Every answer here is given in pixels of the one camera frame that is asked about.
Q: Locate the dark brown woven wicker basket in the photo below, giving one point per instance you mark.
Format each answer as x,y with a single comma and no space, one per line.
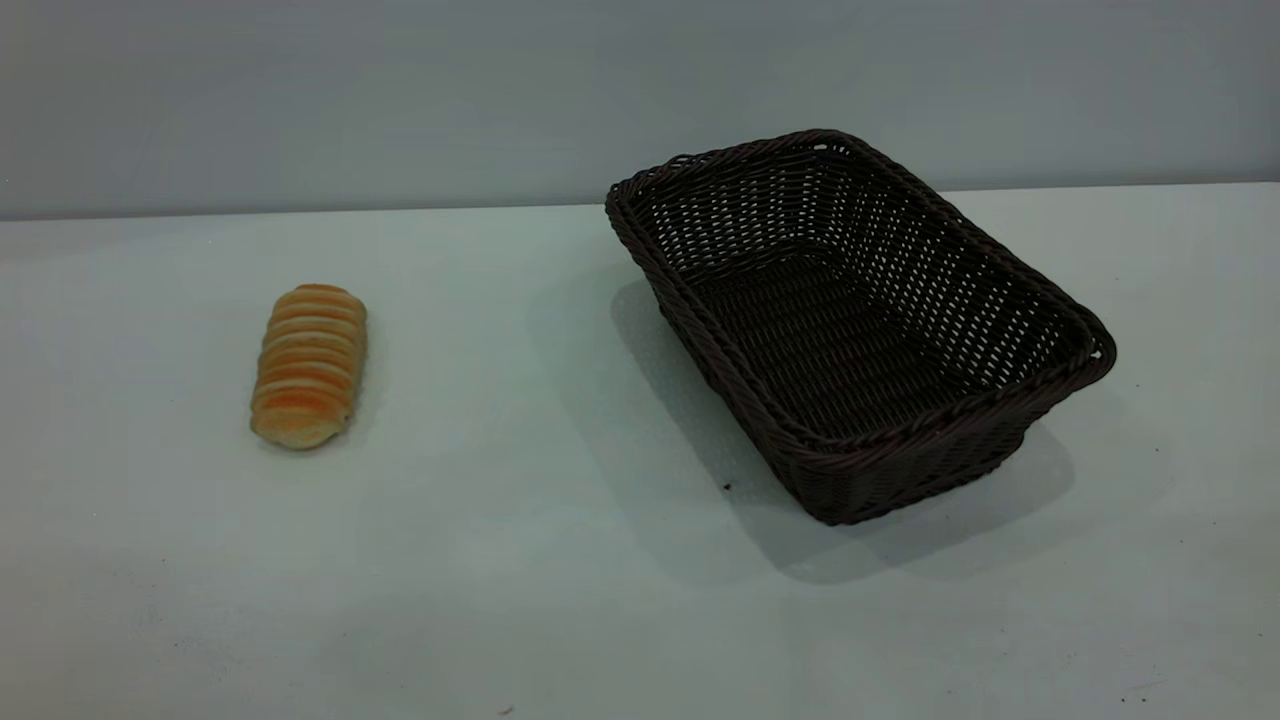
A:
820,340

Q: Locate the ridged golden bread loaf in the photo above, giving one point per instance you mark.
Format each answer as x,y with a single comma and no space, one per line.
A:
305,370

